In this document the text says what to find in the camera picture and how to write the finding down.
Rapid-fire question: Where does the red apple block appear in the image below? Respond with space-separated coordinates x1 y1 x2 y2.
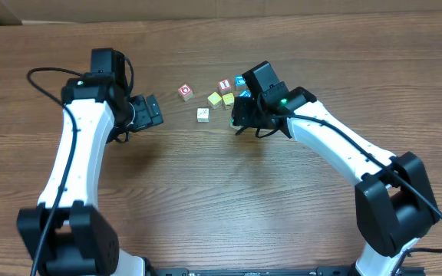
178 84 193 101

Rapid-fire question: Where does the green Z block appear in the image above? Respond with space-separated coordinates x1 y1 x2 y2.
230 120 241 130

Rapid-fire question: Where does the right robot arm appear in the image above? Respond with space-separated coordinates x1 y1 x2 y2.
232 61 440 275

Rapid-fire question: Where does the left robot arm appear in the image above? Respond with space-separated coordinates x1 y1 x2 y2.
16 48 163 276

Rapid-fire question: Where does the blue P block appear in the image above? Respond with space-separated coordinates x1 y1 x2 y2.
239 90 251 97

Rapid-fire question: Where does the yellow K block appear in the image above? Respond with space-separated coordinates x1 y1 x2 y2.
222 93 235 109

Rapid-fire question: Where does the blue L block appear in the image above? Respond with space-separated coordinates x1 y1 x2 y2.
234 75 246 91

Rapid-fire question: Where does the red I block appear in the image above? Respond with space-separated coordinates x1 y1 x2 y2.
218 78 233 95

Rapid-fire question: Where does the yellow U block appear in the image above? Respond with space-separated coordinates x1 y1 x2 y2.
207 92 223 109

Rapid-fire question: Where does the white picture block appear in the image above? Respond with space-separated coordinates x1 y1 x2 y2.
196 108 209 123

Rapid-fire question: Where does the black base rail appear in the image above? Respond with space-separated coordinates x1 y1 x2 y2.
143 266 425 276

